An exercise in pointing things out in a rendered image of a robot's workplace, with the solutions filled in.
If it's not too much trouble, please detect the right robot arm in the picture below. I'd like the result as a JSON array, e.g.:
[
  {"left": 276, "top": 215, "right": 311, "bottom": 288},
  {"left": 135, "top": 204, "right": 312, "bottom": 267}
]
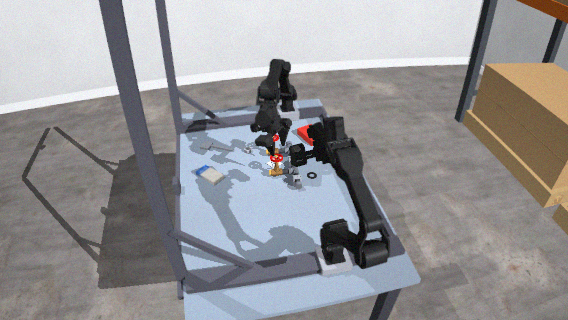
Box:
[{"left": 307, "top": 116, "right": 390, "bottom": 269}]

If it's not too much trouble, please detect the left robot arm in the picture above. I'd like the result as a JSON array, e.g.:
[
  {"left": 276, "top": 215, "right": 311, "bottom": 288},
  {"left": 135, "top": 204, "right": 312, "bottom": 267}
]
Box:
[{"left": 250, "top": 59, "right": 297, "bottom": 133}]

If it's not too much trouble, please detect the red rectangular block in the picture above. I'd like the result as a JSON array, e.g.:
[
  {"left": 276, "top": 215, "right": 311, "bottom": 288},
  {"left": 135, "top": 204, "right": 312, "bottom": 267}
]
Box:
[{"left": 297, "top": 124, "right": 313, "bottom": 146}]

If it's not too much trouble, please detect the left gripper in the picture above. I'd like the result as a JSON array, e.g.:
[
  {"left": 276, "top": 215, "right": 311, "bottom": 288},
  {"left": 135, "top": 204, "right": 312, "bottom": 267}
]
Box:
[{"left": 255, "top": 114, "right": 292, "bottom": 156}]

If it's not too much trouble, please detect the grey metal frame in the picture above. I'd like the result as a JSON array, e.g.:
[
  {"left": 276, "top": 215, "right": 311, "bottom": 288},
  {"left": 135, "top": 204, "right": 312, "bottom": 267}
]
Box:
[{"left": 99, "top": 0, "right": 254, "bottom": 281}]

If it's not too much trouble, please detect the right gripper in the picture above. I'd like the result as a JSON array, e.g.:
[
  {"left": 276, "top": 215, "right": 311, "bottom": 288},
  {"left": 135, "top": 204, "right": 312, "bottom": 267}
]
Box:
[{"left": 289, "top": 142, "right": 328, "bottom": 167}]

